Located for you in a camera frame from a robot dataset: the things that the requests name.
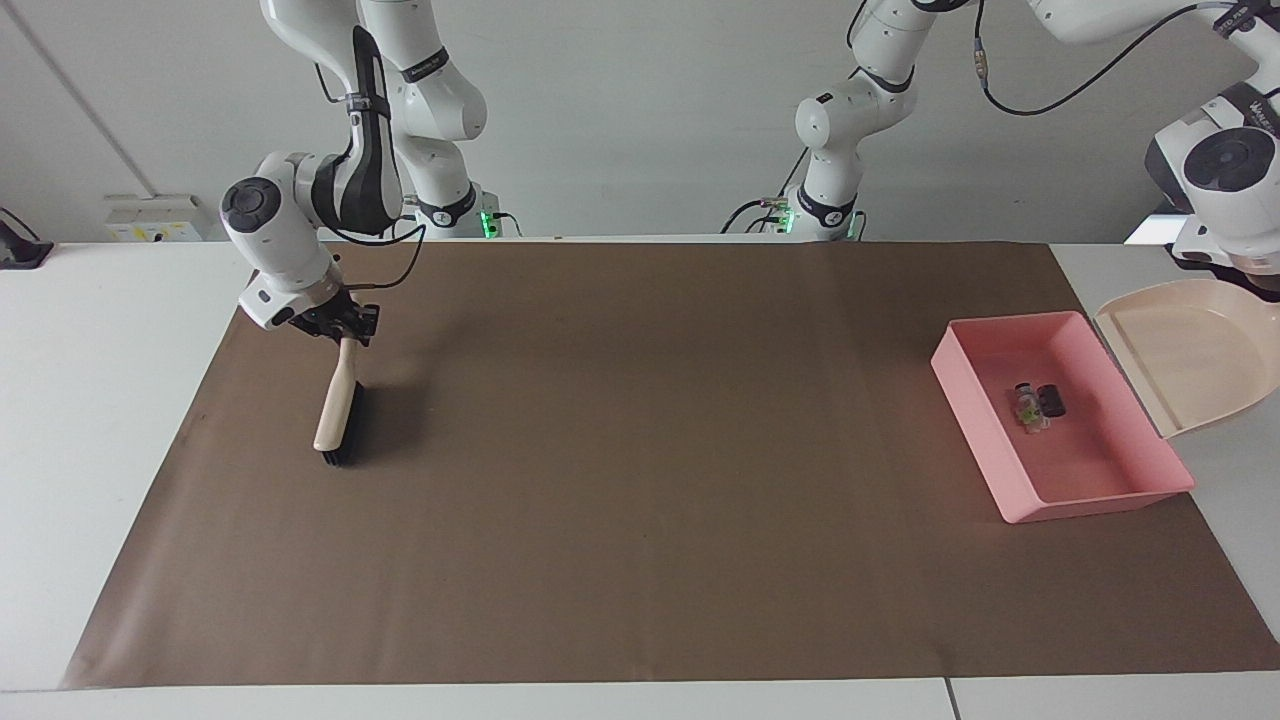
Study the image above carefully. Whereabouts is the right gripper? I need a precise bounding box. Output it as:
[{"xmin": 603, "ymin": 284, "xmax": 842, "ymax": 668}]
[{"xmin": 290, "ymin": 292, "xmax": 382, "ymax": 349}]

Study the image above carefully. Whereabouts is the wooden brush with black bristles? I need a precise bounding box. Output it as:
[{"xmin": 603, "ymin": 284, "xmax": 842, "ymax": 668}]
[{"xmin": 313, "ymin": 337, "xmax": 367, "ymax": 468}]

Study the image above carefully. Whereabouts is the beige plastic dustpan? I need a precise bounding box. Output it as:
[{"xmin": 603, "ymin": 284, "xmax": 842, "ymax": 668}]
[{"xmin": 1094, "ymin": 277, "xmax": 1280, "ymax": 442}]

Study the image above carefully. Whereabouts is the pink plastic bin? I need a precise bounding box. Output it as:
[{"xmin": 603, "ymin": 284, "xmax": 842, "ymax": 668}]
[{"xmin": 930, "ymin": 310, "xmax": 1197, "ymax": 524}]

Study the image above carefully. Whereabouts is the black stand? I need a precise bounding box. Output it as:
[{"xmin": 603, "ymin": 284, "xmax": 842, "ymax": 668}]
[{"xmin": 0, "ymin": 207, "xmax": 55, "ymax": 271}]

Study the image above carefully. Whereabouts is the small clear bottle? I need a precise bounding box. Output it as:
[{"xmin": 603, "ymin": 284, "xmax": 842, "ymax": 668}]
[{"xmin": 1011, "ymin": 382, "xmax": 1051, "ymax": 434}]

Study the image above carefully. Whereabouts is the black cable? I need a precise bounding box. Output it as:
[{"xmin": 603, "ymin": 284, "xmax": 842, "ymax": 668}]
[
  {"xmin": 322, "ymin": 214, "xmax": 429, "ymax": 294},
  {"xmin": 972, "ymin": 0, "xmax": 1246, "ymax": 118},
  {"xmin": 720, "ymin": 148, "xmax": 809, "ymax": 237}
]

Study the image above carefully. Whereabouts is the white wall socket box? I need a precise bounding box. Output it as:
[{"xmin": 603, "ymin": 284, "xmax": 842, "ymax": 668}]
[{"xmin": 104, "ymin": 194, "xmax": 205, "ymax": 244}]

